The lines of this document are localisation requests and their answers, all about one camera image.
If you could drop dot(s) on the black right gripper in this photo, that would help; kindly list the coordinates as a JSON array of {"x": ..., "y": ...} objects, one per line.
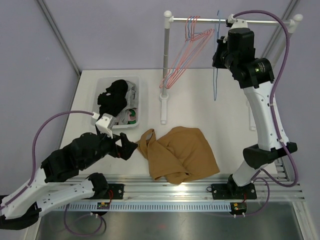
[{"x": 217, "y": 62}]

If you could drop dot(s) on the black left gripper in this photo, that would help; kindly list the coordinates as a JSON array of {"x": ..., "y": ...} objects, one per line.
[{"x": 128, "y": 147}]

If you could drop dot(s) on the green tank top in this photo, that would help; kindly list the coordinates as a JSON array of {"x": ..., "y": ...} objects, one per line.
[{"x": 131, "y": 116}]

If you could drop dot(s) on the black tank top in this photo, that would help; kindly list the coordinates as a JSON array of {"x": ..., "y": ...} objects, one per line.
[{"x": 113, "y": 100}]

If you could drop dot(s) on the grey tank top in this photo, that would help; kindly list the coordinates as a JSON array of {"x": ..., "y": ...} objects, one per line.
[{"x": 131, "y": 97}]

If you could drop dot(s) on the brown tank top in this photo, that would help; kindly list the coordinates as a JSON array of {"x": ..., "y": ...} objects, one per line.
[{"x": 181, "y": 155}]

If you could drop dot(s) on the pink tank top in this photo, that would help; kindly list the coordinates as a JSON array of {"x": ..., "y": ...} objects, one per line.
[{"x": 122, "y": 117}]

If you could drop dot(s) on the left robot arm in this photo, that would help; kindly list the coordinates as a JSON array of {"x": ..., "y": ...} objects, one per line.
[{"x": 58, "y": 167}]

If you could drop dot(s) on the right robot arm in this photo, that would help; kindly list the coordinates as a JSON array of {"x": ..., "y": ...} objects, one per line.
[{"x": 236, "y": 53}]

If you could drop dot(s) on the white metal clothes rack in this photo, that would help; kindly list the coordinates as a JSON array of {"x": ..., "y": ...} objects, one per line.
[{"x": 182, "y": 63}]

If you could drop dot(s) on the white plastic basket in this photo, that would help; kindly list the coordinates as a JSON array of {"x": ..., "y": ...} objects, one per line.
[{"x": 105, "y": 82}]

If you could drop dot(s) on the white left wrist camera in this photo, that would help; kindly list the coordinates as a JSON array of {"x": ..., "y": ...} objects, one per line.
[{"x": 104, "y": 123}]

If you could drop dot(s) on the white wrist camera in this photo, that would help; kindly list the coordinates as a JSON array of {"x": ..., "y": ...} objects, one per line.
[
  {"x": 234, "y": 23},
  {"x": 104, "y": 123}
]

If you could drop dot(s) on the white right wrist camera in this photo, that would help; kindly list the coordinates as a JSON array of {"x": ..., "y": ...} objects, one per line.
[{"x": 234, "y": 23}]

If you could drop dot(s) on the white slotted cable duct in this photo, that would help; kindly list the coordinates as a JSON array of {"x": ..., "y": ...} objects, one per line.
[{"x": 152, "y": 207}]

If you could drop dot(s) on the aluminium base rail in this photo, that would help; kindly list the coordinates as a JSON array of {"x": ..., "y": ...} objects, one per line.
[{"x": 142, "y": 188}]

